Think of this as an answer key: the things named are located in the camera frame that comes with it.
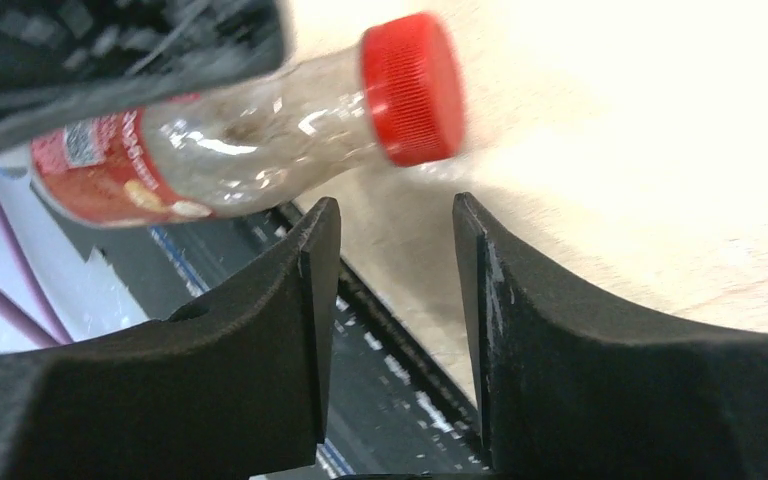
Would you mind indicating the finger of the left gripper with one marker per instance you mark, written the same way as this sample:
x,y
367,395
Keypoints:
x,y
64,61

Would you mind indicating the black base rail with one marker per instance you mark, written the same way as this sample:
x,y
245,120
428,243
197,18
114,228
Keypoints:
x,y
392,408

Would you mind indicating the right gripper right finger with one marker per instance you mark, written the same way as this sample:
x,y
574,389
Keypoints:
x,y
573,382

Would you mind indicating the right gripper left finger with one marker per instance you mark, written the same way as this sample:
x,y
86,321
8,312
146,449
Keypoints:
x,y
233,385

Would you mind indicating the brown bottle red cap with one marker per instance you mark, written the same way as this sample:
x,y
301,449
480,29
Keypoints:
x,y
393,99

